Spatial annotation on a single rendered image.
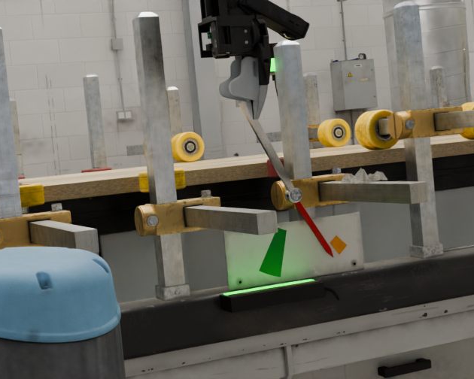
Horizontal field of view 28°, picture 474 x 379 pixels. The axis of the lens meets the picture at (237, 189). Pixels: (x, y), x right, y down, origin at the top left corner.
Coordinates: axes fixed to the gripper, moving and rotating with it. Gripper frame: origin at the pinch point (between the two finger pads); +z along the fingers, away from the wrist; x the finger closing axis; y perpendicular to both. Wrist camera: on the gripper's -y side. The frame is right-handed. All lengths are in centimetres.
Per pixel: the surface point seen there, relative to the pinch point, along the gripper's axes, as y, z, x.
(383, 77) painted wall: -517, -48, -726
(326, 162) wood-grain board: -29.2, 10.0, -31.4
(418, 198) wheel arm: -17.9, 15.0, 13.5
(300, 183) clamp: -13.7, 12.4, -14.1
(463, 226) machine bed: -64, 27, -35
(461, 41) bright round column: -292, -40, -313
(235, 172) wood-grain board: -9.8, 10.1, -31.9
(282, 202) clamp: -10.2, 15.4, -14.7
